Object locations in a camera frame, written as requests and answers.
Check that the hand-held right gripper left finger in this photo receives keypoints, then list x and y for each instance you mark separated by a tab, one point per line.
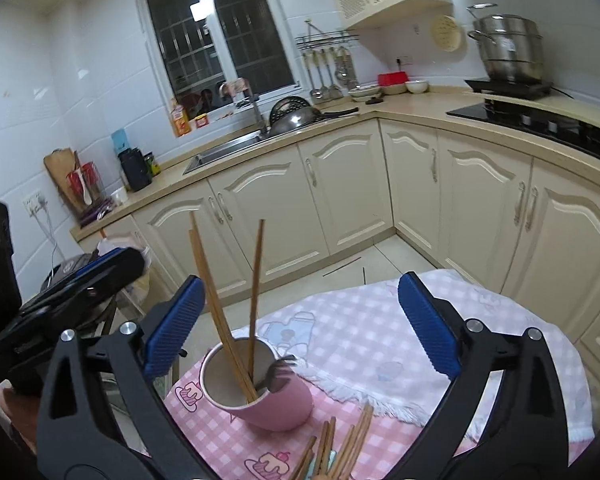
175	330

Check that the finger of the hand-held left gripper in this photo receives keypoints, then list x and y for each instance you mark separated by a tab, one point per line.
105	270

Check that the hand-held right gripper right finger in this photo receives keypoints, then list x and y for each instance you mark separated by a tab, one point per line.
427	327

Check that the pink cup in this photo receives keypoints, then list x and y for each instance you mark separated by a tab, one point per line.
280	405

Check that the pile of wooden chopsticks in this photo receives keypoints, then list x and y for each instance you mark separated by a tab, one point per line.
352	440

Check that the white plastic bag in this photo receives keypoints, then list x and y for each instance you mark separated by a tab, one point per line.
137	290

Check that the white checked fringed towel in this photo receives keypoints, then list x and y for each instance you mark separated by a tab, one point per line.
360	330

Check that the white cup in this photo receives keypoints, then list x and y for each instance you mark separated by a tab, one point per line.
118	196

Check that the red utensil holder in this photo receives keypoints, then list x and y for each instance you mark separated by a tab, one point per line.
90	175

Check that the black thermos jug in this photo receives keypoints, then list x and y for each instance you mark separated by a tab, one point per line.
132	170

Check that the wooden cutting board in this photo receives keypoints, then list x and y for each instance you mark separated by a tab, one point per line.
57	170

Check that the grey fork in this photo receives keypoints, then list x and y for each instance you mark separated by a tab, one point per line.
277	380

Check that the small dark bottle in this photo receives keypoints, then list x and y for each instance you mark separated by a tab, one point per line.
153	165

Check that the blue carton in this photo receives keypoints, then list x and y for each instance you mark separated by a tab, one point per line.
120	140

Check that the steel sink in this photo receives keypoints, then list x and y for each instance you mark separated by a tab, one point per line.
220	152

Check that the orange bottle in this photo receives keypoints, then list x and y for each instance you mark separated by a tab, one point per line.
180	120

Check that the cream base cabinets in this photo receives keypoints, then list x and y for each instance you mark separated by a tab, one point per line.
290	200

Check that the small red yellow jar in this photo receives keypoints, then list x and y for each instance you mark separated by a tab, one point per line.
201	121

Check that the metal faucet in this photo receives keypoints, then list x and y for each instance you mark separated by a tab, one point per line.
256	110

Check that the pink rag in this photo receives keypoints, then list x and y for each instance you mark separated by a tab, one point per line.
236	86

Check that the black gas hob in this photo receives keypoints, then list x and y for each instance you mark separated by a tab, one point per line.
530	122

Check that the kitchen window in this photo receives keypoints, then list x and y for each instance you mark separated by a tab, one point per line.
190	45

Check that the steel wok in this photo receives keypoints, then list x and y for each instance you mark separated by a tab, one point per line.
295	120

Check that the white patterned bowl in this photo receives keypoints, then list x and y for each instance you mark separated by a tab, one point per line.
362	93

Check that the black colander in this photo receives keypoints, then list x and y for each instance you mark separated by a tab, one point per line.
287	105

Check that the black induction cooker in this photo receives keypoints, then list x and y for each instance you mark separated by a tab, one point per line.
510	89

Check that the steel spatula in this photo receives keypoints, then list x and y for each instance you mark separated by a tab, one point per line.
335	91

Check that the steel ladle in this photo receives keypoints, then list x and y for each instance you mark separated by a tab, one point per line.
324	92
312	92

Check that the steel slotted spoon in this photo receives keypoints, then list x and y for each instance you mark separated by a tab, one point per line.
345	70

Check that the steel steamer pot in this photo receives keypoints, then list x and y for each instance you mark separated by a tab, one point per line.
510	45

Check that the round bamboo steamer mat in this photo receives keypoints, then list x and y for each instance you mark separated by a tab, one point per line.
446	32

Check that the wall socket with plug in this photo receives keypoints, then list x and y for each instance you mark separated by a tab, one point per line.
32	205

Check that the wall utensil rack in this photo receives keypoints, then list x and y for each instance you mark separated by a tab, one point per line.
325	37

